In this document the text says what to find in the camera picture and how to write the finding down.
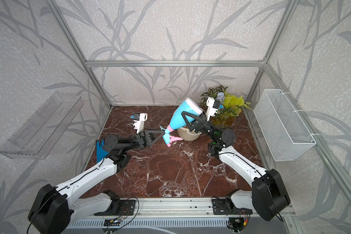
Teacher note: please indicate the teal white spray bottle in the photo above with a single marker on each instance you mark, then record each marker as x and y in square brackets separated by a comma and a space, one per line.
[177, 121]

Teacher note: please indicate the cream plastic bucket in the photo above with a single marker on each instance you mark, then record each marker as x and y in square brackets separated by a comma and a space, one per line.
[188, 135]

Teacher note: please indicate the aluminium cage frame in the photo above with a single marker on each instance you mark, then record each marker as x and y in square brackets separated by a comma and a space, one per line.
[330, 160]

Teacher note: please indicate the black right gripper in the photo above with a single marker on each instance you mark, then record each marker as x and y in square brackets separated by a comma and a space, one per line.
[201, 124]

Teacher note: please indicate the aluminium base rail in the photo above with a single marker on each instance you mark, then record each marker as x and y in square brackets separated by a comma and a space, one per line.
[186, 216]

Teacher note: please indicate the potted artificial plant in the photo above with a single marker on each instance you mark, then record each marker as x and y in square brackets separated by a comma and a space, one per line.
[230, 108]

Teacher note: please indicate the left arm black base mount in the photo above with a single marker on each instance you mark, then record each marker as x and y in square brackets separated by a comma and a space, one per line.
[118, 206]

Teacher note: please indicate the blue gardening glove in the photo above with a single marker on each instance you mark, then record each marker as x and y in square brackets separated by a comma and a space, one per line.
[100, 152]

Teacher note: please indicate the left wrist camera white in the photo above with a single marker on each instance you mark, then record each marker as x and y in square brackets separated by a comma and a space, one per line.
[138, 121]

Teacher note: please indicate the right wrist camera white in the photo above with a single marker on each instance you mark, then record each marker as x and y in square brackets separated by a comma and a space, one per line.
[212, 107]

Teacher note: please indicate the white wire mesh basket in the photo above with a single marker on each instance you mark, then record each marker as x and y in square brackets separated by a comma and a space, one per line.
[285, 132]

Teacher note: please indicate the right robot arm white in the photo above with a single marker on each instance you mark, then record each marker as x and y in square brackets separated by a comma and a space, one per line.
[268, 195]

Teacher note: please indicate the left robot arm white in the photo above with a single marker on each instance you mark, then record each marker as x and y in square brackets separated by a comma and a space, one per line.
[55, 207]

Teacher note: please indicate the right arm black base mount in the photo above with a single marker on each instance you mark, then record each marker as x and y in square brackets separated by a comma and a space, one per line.
[237, 202]

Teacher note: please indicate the clear plastic wall shelf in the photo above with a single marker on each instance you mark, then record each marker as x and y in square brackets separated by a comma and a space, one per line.
[35, 139]

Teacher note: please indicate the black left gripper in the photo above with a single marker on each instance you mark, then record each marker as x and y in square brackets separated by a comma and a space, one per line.
[144, 140]

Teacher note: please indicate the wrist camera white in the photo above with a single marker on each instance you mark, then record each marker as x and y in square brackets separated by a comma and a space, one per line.
[212, 107]
[138, 121]

